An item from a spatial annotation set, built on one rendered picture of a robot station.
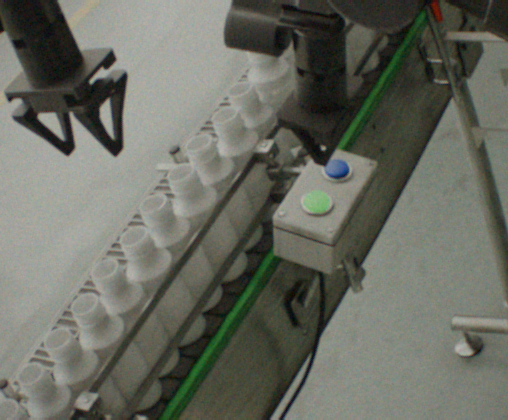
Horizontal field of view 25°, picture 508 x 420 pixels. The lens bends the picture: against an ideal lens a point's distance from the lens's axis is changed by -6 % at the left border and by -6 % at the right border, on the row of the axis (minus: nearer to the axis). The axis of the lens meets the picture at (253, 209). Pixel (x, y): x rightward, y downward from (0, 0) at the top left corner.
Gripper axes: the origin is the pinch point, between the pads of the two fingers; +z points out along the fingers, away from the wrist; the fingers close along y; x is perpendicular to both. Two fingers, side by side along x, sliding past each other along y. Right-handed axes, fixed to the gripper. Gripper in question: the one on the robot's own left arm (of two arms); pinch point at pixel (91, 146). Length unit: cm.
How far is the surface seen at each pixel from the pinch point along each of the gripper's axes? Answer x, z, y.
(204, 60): 223, 139, -178
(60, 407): -11.8, 28.0, -12.4
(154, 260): 11.9, 26.7, -12.5
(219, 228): 23.2, 31.5, -11.5
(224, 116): 36.7, 24.3, -15.5
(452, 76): 80, 47, -4
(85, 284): 109, 140, -155
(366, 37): 70, 33, -11
